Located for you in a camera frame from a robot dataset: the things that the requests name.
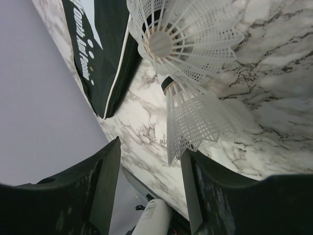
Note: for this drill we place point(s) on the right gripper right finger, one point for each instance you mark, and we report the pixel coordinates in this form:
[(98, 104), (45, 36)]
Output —
[(223, 202)]

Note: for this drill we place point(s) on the black sport racket bag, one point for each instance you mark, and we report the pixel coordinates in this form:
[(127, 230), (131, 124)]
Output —
[(105, 54)]

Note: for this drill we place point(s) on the white shuttlecock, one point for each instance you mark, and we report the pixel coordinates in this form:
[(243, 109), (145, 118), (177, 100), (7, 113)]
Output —
[(194, 115), (188, 40)]

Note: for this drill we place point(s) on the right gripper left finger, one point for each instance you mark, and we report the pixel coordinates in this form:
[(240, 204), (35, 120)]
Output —
[(76, 201)]

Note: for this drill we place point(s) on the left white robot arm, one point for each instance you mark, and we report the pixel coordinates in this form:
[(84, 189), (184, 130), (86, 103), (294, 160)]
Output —
[(155, 219)]

